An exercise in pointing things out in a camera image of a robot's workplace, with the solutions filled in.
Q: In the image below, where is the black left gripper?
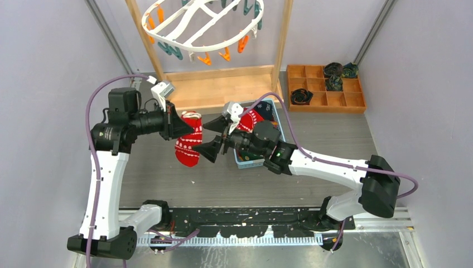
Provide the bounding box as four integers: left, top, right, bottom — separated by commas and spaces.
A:
130, 100, 195, 140

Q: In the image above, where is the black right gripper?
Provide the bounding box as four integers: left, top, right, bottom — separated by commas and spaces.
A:
192, 114, 267, 163

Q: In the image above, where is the red snowflake sock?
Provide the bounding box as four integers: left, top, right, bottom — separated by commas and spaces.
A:
236, 110, 264, 132
175, 111, 203, 168

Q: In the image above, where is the navy sock with white cuff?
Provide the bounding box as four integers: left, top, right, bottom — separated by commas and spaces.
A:
254, 101, 274, 121

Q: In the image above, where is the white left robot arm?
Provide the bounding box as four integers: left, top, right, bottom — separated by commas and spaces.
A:
67, 88, 193, 260

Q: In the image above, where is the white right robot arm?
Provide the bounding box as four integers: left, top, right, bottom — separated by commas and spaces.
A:
193, 116, 400, 229

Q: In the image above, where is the wooden hanger stand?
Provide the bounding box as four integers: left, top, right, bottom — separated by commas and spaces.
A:
126, 1, 293, 114

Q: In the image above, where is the white round clip hanger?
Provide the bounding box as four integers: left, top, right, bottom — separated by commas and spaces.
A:
140, 1, 265, 53

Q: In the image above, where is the light blue plastic basket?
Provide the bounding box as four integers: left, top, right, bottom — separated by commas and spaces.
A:
230, 98, 287, 170

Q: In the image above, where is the rolled dark sock left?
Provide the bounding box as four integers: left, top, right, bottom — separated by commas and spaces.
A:
290, 88, 313, 106

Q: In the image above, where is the rolled dark sock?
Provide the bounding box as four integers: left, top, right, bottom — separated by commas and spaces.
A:
322, 62, 344, 78
341, 63, 359, 79
290, 88, 313, 106
325, 75, 343, 92

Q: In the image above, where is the rolled dark sock middle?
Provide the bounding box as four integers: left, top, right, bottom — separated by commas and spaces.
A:
325, 75, 343, 92

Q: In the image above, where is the rolled dark sock top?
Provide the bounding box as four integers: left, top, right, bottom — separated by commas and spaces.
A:
322, 62, 344, 78

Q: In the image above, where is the orange wooden compartment tray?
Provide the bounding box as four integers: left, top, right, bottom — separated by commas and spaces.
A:
287, 64, 367, 114

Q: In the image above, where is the rolled dark sock right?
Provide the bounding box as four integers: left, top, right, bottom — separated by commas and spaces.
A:
341, 63, 359, 79

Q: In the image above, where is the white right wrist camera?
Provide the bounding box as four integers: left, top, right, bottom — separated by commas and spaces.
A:
222, 101, 244, 134

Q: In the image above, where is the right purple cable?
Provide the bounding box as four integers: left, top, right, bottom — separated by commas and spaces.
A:
238, 92, 419, 253

